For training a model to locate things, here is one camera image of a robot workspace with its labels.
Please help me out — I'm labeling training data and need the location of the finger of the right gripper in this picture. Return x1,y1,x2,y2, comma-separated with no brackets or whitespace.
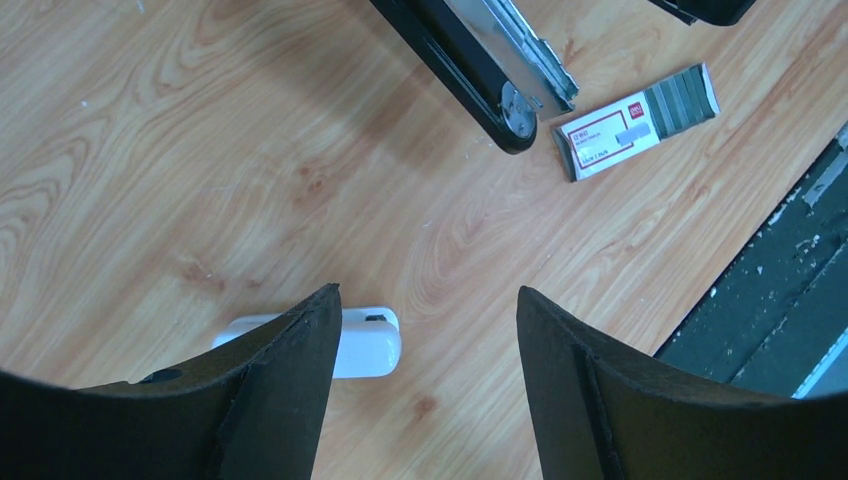
649,0,755,27

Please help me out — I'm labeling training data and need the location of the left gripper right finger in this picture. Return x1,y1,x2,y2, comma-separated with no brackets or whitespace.
516,286,847,479

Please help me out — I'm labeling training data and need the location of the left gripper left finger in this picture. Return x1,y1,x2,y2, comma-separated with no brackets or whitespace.
1,284,341,479

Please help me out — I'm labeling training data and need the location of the white stapler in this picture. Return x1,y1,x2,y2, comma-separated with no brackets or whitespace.
209,306,403,384

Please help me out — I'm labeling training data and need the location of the black stapler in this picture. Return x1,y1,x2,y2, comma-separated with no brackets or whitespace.
371,0,579,154

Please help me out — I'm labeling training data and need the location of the staple box with staples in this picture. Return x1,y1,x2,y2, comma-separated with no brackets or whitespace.
552,63,720,182

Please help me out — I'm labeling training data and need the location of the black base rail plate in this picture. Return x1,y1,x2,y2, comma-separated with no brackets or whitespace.
655,129,847,399

